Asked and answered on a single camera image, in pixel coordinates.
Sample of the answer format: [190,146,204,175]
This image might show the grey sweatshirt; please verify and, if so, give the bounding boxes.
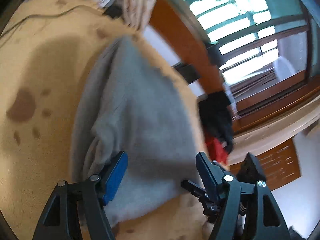
[71,36,200,226]

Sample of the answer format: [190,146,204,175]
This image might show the wooden headboard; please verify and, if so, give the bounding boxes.
[150,0,223,94]

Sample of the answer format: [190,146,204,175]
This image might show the black power cable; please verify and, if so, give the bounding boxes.
[0,4,104,41]

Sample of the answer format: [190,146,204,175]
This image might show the black knit garment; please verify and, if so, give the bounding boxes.
[198,90,234,154]

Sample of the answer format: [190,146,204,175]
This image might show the window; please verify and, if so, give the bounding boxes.
[170,0,310,101]

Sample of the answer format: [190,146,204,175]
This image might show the black box on bed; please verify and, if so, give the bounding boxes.
[173,62,200,84]

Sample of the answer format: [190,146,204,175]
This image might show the red cloth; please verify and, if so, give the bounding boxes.
[205,134,228,165]

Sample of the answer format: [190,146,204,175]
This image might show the yellow paw-print blanket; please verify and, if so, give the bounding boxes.
[1,0,207,239]

